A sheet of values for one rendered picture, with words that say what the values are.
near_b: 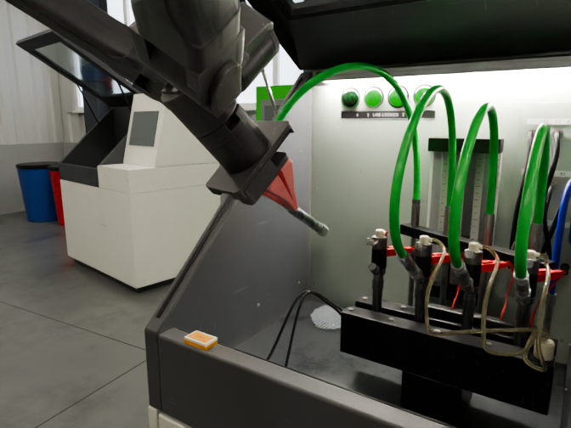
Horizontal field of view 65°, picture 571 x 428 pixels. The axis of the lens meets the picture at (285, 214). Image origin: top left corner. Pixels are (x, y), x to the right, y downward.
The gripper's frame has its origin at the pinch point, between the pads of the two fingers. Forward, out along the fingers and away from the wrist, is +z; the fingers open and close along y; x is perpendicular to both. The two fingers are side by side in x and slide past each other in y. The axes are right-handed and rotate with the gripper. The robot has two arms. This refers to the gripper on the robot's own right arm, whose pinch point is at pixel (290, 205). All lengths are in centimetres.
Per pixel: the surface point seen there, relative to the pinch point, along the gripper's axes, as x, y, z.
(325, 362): 19, -9, 47
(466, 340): -9.5, 3.6, 38.0
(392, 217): -4.2, 8.6, 13.0
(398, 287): 21, 17, 60
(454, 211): -11.7, 11.7, 13.7
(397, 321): 2.0, 1.8, 36.3
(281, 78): 373, 262, 180
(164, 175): 285, 61, 107
